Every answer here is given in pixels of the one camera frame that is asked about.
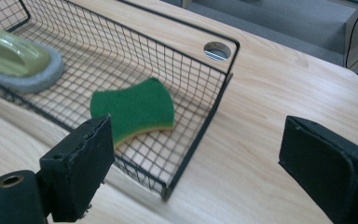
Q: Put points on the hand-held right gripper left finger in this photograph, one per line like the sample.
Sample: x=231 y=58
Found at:
x=77 y=168

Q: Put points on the green oval dish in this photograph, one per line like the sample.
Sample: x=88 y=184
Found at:
x=12 y=59

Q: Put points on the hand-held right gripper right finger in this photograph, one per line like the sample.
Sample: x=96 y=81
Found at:
x=329 y=168

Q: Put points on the green and yellow sponge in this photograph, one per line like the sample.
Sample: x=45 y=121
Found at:
x=136 y=105

